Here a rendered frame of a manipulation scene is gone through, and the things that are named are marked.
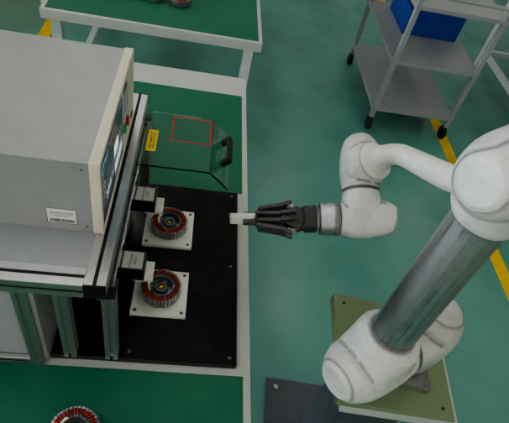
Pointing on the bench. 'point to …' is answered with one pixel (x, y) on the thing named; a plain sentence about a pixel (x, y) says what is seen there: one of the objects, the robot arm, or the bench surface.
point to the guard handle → (227, 151)
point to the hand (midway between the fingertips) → (242, 218)
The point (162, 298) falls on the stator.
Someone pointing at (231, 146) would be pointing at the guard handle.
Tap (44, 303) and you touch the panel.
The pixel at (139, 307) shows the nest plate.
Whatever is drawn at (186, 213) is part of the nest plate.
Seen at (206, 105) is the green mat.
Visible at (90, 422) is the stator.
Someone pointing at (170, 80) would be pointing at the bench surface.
